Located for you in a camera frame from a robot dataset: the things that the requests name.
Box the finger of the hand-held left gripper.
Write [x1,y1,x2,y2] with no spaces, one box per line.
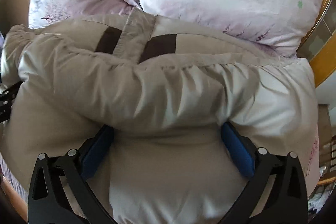
[0,82,21,122]

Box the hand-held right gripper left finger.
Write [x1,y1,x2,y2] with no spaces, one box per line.
[27,124,116,224]

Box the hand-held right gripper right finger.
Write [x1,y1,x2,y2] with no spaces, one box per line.
[218,122,308,224]

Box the beige puffer jacket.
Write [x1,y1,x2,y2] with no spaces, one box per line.
[0,7,320,224]

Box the curved wooden headboard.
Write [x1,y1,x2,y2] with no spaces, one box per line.
[286,0,336,88]

